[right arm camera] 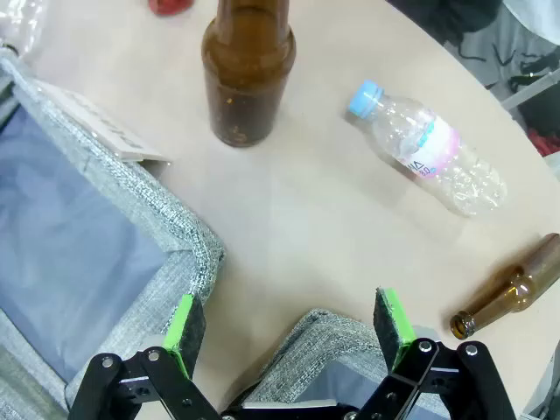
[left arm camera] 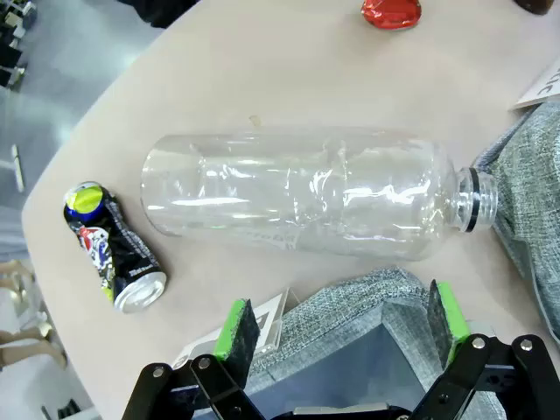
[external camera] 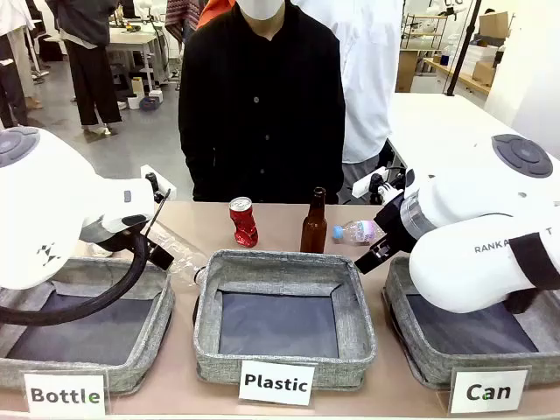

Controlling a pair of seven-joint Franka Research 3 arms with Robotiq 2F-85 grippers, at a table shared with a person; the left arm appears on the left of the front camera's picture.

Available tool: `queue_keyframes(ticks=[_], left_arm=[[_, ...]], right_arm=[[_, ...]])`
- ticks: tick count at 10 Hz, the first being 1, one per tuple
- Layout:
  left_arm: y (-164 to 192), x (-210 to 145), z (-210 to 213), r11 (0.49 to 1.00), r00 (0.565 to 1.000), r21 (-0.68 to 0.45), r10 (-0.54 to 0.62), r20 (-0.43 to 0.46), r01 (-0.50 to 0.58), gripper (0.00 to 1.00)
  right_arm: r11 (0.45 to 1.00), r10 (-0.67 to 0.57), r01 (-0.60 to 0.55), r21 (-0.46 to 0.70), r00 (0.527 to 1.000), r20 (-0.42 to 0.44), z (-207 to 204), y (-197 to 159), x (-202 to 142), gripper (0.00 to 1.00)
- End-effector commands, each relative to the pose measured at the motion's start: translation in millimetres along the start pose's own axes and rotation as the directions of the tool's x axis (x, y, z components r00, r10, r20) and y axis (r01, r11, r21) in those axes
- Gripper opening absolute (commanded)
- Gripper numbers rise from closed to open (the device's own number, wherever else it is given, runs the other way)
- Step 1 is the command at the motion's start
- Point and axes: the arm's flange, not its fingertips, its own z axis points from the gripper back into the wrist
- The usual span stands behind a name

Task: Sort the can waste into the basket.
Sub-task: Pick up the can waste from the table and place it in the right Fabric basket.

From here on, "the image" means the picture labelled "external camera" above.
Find white plastic label sign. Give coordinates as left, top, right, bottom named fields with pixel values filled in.
left=237, top=359, right=318, bottom=408

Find small cardboard box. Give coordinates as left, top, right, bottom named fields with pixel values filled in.
left=471, top=60, right=498, bottom=87

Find grey fabric basket labelled can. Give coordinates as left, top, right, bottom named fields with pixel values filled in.
left=381, top=255, right=560, bottom=389

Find person in beige trousers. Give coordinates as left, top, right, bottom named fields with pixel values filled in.
left=0, top=0, right=44, bottom=130

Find person in black shirt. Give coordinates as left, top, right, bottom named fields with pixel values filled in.
left=178, top=0, right=347, bottom=205

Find black tripod pole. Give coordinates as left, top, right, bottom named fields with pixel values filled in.
left=442, top=0, right=483, bottom=96

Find white bottle label sign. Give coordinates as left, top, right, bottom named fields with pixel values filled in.
left=23, top=371, right=109, bottom=419

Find grey fabric basket labelled bottle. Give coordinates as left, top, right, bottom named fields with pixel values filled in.
left=0, top=255, right=177, bottom=394

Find person in black trousers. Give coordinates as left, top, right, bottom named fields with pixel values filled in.
left=45, top=0, right=124, bottom=135

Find large cardboard box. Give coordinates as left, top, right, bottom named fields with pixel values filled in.
left=478, top=11, right=511, bottom=39

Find brown glass bottle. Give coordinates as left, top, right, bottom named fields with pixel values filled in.
left=299, top=186, right=329, bottom=254

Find white can label sign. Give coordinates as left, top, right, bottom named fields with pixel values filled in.
left=449, top=368, right=531, bottom=416

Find white workbench with legs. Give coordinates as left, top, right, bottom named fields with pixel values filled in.
left=43, top=25, right=161, bottom=93

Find person in orange garment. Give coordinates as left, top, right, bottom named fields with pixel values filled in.
left=195, top=0, right=240, bottom=31

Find white face mask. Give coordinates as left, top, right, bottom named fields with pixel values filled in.
left=235, top=0, right=286, bottom=22

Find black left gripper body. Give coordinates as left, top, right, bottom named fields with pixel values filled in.
left=130, top=232, right=175, bottom=271

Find large clear plastic bottle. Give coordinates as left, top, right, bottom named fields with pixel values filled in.
left=148, top=220, right=209, bottom=288

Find small bottle with blue cap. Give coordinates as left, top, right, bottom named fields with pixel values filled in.
left=332, top=219, right=387, bottom=247

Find black strap on arm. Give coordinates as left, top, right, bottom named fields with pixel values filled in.
left=508, top=233, right=560, bottom=291

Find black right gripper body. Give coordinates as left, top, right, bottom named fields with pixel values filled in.
left=373, top=191, right=422, bottom=255

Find crushed red can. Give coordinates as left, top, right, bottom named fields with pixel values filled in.
left=228, top=196, right=260, bottom=249

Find large white table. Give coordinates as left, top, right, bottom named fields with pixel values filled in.
left=386, top=91, right=529, bottom=176

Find person in white shirt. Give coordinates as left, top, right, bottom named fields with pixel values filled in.
left=290, top=0, right=406, bottom=205

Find grey fabric basket labelled plastic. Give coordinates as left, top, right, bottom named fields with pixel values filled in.
left=192, top=248, right=378, bottom=390

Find person in patterned garment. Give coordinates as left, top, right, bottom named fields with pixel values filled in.
left=164, top=0, right=203, bottom=48

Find white plastic storage containers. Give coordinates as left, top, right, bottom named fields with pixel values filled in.
left=462, top=42, right=499, bottom=67

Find metal wire shelf rack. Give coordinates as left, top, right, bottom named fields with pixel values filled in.
left=401, top=11, right=450, bottom=50

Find wooden bench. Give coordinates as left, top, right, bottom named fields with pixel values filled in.
left=423, top=56, right=492, bottom=95

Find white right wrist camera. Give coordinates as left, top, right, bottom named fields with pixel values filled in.
left=351, top=167, right=389, bottom=197

